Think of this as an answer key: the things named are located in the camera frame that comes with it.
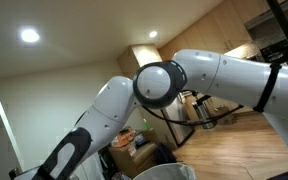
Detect green bottle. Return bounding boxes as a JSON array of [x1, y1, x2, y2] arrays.
[[142, 118, 152, 131]]

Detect stainless steel refrigerator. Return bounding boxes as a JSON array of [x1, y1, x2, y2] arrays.
[[160, 96, 196, 148]]

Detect orange box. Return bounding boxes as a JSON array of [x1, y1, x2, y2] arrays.
[[111, 128, 135, 148]]

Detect dark backpack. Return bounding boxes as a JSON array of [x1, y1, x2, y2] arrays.
[[153, 142, 178, 165]]

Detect stainless steel trash can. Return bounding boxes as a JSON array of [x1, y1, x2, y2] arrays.
[[192, 94, 218, 130]]

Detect large brown cardboard box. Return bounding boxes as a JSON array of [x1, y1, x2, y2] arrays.
[[108, 141, 158, 179]]

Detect grey laundry basket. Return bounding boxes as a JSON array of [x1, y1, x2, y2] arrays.
[[132, 162, 197, 180]]

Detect small cardboard box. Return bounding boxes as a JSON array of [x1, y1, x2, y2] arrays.
[[213, 104, 237, 126]]

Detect wooden kitchen cabinets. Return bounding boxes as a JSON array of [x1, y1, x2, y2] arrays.
[[117, 0, 275, 79]]

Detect large round ceiling light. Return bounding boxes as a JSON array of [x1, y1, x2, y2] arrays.
[[18, 27, 41, 44]]

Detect black range hood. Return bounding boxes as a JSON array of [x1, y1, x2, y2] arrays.
[[243, 0, 288, 64]]

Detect black cable strap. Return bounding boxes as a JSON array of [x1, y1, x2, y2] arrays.
[[253, 62, 283, 114]]

